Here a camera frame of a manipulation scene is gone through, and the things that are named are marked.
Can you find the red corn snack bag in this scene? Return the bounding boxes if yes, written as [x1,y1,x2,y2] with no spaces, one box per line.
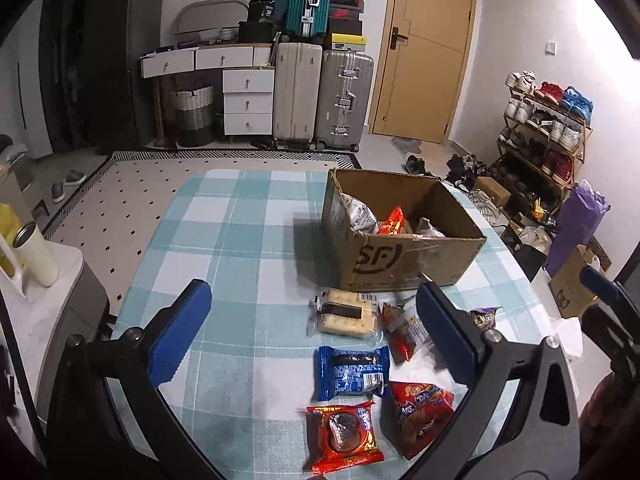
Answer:
[390,382,454,460]

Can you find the red silver chip bag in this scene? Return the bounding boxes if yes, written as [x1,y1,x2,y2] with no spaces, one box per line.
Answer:
[380,302,433,362]

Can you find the red Oreo pie packet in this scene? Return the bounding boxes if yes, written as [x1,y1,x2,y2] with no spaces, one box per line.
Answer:
[306,400,384,476]

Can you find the blue Oreo packet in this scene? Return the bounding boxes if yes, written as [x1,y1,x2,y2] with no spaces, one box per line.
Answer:
[316,346,390,402]

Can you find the red white snack bag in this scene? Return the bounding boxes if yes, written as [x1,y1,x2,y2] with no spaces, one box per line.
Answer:
[378,207,405,235]

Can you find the white printed snack bag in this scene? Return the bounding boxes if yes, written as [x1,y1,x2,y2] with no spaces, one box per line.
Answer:
[341,193,378,234]

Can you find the person's right hand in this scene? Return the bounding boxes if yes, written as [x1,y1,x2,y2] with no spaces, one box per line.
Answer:
[579,372,618,443]

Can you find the small cardboard box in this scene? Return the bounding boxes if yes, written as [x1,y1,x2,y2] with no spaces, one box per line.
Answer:
[549,245,602,318]

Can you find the shoe rack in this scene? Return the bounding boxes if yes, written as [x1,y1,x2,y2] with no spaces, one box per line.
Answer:
[491,70,593,216]

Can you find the plaid teal tablecloth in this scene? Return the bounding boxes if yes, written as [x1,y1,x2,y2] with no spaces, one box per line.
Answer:
[113,170,559,479]

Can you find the white thermos cup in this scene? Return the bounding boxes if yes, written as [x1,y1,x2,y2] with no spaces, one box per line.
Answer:
[12,221,60,287]

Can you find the dotted floor rug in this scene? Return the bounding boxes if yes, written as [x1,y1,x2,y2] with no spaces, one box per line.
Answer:
[44,148,360,315]

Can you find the cream wafer biscuit packet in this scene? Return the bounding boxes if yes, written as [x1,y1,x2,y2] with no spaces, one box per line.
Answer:
[314,288,378,338]

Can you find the cardboard SF shipping box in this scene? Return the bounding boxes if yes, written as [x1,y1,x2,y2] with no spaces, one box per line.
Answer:
[321,169,487,292]

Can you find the woven laundry basket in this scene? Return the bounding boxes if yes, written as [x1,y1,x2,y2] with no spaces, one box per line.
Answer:
[170,78,215,148]

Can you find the wooden door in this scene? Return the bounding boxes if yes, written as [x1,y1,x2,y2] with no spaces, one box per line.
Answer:
[369,0,476,144]

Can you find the silver suitcase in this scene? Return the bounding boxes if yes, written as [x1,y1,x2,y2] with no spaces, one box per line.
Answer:
[314,50,374,153]

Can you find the stacked shoe boxes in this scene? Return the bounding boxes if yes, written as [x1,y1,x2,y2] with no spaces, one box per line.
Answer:
[324,0,367,51]

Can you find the beige suitcase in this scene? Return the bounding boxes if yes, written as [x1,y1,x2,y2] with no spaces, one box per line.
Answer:
[272,42,322,144]

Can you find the white drawer desk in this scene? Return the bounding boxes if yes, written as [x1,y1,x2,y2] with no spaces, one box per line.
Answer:
[141,44,274,138]

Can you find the grey oval mirror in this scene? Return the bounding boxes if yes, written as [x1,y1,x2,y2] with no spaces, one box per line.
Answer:
[174,0,248,48]

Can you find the black refrigerator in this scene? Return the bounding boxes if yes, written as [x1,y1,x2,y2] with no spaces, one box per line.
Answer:
[81,0,163,153]

